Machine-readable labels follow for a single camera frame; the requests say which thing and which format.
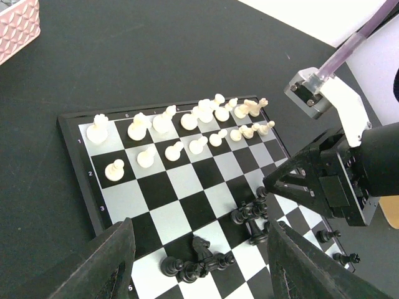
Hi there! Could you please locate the white bishop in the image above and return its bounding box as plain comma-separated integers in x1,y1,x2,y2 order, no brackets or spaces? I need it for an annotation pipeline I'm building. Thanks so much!
213,93,229,122
152,105,176,134

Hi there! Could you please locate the pink square tin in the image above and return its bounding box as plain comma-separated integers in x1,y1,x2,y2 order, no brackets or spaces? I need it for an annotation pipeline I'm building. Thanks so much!
0,0,41,64

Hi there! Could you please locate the black knight piece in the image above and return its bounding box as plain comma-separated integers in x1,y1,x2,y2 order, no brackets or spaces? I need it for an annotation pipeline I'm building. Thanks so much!
192,235,213,263

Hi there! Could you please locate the black pieces left cluster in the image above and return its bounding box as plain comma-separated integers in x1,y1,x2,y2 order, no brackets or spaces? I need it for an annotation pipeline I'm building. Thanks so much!
160,253,236,283

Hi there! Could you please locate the white rook right corner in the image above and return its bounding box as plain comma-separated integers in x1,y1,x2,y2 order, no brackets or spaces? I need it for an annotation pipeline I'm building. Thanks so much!
234,98,269,119

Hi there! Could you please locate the gold rectangular tin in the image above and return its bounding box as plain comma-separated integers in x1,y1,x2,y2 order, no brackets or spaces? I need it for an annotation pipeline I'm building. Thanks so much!
379,196,399,230

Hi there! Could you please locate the white knight left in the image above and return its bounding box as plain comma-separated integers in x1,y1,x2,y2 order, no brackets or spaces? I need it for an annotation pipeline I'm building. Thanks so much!
127,112,151,141

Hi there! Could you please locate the black white chessboard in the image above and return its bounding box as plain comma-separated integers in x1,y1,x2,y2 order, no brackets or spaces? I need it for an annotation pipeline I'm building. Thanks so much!
56,95,359,299

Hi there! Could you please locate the white pawn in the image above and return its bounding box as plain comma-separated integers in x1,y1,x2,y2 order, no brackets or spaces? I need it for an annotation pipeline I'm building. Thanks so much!
165,141,184,162
105,159,125,182
257,121,275,136
189,136,208,154
137,146,156,168
209,129,228,147
229,128,243,142
243,123,260,139

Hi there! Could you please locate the black pawn edge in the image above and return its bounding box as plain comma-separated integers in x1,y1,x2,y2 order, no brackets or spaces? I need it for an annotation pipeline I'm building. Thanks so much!
332,252,360,266

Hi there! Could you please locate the white pawn leftmost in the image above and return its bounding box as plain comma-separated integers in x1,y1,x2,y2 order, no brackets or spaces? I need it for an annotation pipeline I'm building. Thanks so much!
105,159,125,182

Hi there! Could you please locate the white rook corner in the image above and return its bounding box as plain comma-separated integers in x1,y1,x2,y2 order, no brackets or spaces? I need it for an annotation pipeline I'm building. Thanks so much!
234,98,269,119
86,114,108,145

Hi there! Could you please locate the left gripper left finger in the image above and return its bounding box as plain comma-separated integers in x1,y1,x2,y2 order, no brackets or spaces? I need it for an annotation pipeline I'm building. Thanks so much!
49,218,136,298

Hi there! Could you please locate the white queen piece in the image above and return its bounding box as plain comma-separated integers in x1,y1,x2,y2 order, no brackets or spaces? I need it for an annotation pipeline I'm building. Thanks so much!
180,107,200,131

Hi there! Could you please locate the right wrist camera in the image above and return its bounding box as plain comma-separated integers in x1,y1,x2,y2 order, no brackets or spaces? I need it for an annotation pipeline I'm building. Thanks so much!
284,67,372,148

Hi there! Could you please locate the white king piece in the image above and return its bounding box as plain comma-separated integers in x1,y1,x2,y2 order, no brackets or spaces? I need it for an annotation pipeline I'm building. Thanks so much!
193,99,213,123

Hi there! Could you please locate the white bishop left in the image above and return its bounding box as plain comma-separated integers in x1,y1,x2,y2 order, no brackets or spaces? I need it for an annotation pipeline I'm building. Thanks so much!
152,105,176,134

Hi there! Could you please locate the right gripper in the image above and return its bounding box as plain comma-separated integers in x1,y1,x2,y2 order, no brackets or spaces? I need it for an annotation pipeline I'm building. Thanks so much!
263,128,378,227

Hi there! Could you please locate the white rook left corner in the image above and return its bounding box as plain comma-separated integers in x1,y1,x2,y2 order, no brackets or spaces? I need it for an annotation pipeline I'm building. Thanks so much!
86,114,108,145

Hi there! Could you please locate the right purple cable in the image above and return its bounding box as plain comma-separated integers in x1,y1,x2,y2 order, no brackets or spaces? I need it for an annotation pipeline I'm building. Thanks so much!
317,0,398,82

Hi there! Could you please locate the white bishop right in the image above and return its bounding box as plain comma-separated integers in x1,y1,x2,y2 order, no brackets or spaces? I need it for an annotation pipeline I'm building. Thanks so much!
213,93,229,122

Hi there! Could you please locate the black pawn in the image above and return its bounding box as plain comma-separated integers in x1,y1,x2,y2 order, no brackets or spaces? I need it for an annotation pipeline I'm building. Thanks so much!
316,229,342,243

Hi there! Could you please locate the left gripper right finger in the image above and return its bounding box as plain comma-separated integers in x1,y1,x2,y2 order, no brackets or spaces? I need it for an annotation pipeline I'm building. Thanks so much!
267,220,391,298

